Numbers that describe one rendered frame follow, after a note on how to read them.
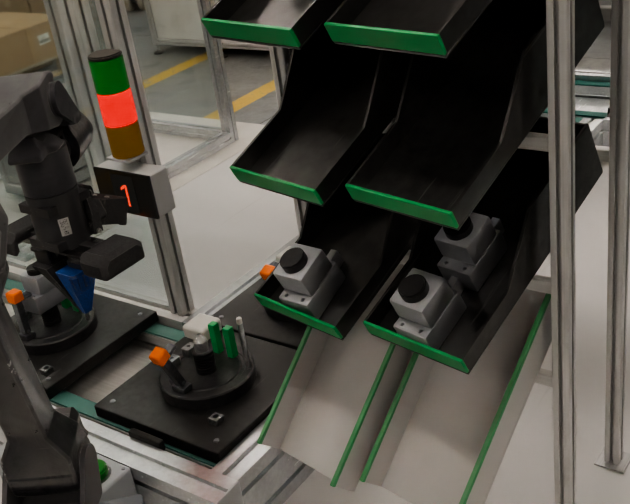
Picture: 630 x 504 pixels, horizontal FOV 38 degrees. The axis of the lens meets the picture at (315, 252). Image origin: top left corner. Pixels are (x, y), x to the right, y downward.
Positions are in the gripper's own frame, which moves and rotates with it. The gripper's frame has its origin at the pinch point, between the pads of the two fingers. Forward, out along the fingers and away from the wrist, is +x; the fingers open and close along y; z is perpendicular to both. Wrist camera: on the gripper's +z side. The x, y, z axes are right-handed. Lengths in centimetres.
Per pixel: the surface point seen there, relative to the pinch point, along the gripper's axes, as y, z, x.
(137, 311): 30, 30, 28
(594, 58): 113, 471, 125
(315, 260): -23.7, 13.5, -1.0
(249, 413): -5.4, 16.8, 28.4
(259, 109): 271, 343, 125
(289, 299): -21.0, 11.4, 3.3
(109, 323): 31.9, 25.4, 28.3
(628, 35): -48, 40, -19
